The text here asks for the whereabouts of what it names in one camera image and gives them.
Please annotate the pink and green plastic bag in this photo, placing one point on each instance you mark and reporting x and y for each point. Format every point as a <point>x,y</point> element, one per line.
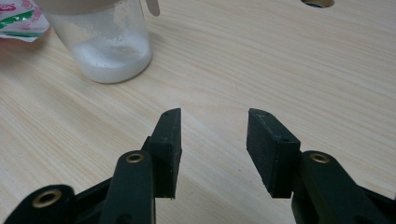
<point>18,18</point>

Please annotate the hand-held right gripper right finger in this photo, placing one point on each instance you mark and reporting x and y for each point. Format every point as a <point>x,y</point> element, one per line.
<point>271,152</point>

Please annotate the clear jar with white powder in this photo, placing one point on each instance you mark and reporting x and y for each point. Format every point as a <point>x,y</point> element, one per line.
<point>109,59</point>

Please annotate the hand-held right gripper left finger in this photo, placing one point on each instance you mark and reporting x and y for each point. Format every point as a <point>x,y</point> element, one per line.
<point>166,149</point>

